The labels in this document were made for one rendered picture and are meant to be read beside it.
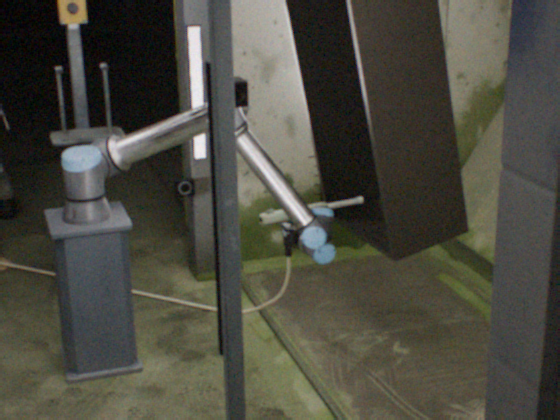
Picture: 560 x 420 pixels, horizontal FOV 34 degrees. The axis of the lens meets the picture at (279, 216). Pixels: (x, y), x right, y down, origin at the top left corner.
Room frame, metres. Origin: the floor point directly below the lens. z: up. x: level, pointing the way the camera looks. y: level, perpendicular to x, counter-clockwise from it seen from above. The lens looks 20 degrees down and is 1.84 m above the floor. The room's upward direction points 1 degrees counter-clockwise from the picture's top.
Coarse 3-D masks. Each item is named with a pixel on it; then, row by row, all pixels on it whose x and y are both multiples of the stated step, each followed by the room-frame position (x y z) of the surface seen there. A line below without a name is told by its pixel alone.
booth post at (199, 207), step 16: (176, 0) 4.32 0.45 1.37; (192, 0) 4.21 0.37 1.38; (176, 16) 4.34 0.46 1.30; (192, 16) 4.21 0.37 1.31; (208, 32) 4.23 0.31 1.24; (208, 48) 4.23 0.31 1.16; (208, 144) 4.23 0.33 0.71; (192, 160) 4.20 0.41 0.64; (208, 160) 4.23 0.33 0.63; (192, 176) 4.20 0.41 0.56; (208, 176) 4.23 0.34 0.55; (208, 192) 4.22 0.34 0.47; (192, 208) 4.22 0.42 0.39; (208, 208) 4.22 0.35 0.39; (192, 224) 4.24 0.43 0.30; (208, 224) 4.22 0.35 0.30; (192, 240) 4.26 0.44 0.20; (208, 240) 4.22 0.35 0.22; (192, 256) 4.28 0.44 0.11; (208, 256) 4.22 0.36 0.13; (192, 272) 4.30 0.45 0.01; (208, 272) 4.22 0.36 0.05
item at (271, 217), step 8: (352, 200) 3.79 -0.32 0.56; (360, 200) 3.79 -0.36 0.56; (312, 208) 3.69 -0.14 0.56; (328, 208) 3.74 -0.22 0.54; (264, 216) 3.61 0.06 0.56; (272, 216) 3.62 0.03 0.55; (280, 216) 3.63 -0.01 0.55; (264, 224) 3.61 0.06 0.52; (272, 224) 3.61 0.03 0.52; (280, 224) 3.63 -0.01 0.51; (288, 240) 3.65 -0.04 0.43; (288, 248) 3.66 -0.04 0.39; (288, 256) 3.66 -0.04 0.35
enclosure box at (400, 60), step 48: (288, 0) 3.79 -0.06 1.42; (336, 0) 3.88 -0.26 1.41; (384, 0) 3.28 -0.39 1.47; (432, 0) 3.36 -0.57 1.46; (336, 48) 3.88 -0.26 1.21; (384, 48) 3.29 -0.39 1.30; (432, 48) 3.37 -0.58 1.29; (336, 96) 3.88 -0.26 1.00; (384, 96) 3.29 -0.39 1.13; (432, 96) 3.37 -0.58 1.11; (336, 144) 3.88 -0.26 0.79; (384, 144) 3.29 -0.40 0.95; (432, 144) 3.38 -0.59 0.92; (336, 192) 3.88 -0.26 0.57; (384, 192) 3.29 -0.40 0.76; (432, 192) 3.38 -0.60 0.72; (384, 240) 3.52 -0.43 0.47; (432, 240) 3.38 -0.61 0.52
